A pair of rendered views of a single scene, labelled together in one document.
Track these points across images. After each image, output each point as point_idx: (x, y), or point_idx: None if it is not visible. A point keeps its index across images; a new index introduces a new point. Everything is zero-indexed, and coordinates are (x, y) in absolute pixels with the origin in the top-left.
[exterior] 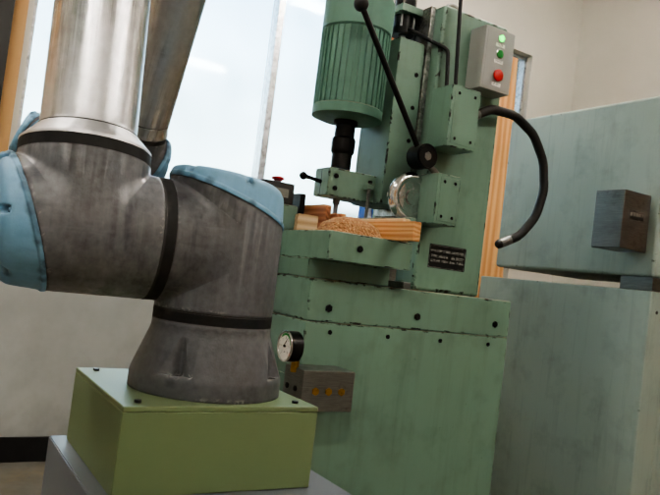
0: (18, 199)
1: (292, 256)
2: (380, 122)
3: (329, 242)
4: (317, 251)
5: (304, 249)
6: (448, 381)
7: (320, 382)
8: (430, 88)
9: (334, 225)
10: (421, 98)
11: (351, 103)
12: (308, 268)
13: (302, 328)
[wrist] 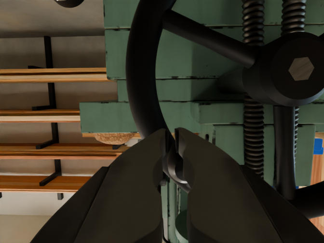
0: None
1: (160, 101)
2: (184, 209)
3: (80, 120)
4: (100, 109)
5: (130, 110)
6: None
7: None
8: (172, 218)
9: (96, 137)
10: (177, 214)
11: (178, 238)
12: (117, 89)
13: (107, 17)
